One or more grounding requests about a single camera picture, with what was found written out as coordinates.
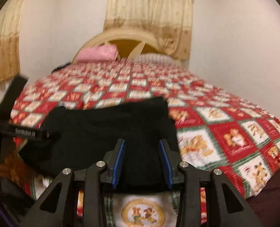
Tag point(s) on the black pants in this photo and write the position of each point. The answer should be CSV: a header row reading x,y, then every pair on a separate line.
x,y
83,137

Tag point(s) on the pink folded blanket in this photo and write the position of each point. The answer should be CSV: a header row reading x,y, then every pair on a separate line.
x,y
97,53

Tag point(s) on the cream wooden headboard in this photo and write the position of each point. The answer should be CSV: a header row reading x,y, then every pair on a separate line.
x,y
130,42

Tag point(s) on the red patchwork teddy bedspread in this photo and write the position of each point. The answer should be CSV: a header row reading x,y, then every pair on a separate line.
x,y
215,129

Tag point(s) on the striped pillow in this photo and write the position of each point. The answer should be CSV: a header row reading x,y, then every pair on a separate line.
x,y
154,58

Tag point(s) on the black item beside bed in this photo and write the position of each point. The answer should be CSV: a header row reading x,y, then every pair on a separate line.
x,y
60,67

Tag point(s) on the beige curtain behind headboard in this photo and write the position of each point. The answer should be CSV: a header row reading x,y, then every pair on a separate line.
x,y
169,20

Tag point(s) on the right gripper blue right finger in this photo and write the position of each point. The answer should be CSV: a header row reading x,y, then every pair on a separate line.
x,y
225,205

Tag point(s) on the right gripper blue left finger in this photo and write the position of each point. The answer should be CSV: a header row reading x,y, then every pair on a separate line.
x,y
57,205

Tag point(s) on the beige curtain on side wall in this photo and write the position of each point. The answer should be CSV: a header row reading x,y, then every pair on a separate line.
x,y
10,19

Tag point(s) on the person left hand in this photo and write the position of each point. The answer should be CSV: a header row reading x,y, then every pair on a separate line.
x,y
11,165

